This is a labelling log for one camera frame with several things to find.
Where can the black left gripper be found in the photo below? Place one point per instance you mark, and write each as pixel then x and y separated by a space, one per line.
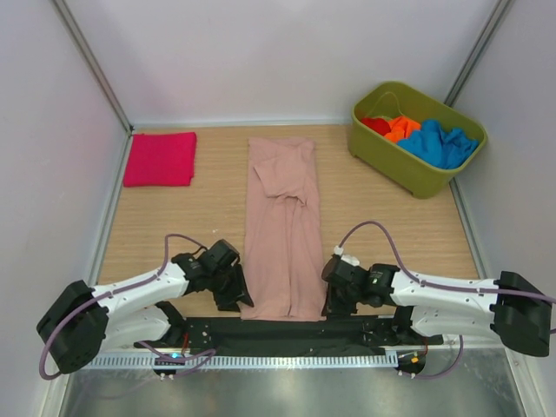
pixel 228 301

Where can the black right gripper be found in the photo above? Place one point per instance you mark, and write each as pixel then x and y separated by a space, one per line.
pixel 333 306

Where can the dusty pink t shirt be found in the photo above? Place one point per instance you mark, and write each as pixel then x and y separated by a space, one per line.
pixel 283 259

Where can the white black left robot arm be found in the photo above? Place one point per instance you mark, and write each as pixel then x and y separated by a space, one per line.
pixel 85 321

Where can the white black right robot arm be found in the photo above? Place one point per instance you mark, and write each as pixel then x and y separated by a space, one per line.
pixel 508 309

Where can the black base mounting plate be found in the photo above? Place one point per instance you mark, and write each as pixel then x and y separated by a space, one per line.
pixel 358 335

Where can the folded magenta t shirt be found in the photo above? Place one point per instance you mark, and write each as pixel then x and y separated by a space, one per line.
pixel 161 160

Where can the olive green plastic bin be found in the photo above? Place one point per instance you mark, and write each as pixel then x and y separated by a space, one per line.
pixel 392 99

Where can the red t shirt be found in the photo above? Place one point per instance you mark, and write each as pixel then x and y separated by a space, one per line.
pixel 378 125

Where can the orange t shirt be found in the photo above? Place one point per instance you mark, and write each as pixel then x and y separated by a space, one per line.
pixel 401 128

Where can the blue t shirt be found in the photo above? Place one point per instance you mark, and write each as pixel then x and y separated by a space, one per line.
pixel 440 149

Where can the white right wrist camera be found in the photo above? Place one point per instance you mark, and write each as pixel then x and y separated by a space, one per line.
pixel 350 259

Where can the white slotted cable duct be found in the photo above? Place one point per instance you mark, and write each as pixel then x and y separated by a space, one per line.
pixel 145 360

